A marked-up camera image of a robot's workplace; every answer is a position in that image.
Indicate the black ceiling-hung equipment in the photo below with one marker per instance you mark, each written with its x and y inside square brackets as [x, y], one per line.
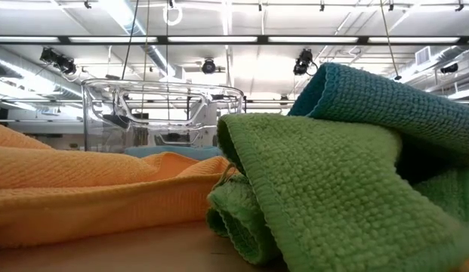
[58, 60]

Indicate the green microfiber towel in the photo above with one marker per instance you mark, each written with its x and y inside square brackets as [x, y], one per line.
[313, 189]

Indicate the dark ceiling disc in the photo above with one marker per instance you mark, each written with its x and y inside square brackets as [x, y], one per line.
[112, 76]

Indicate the dark round ceiling fixture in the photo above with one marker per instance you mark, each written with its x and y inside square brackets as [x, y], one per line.
[208, 66]

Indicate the black overhead camera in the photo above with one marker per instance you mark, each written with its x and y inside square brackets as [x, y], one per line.
[304, 62]

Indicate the black monitor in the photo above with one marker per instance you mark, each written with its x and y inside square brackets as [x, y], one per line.
[117, 120]

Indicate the white ceiling vent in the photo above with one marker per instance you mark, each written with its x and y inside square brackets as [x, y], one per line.
[423, 56]

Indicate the clear plastic bin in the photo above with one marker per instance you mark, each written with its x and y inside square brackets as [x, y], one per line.
[102, 113]

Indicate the black track spotlight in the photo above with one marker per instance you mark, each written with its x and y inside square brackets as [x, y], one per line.
[87, 4]
[391, 5]

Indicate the blue microfiber towel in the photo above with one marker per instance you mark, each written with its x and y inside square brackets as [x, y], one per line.
[389, 106]
[173, 152]

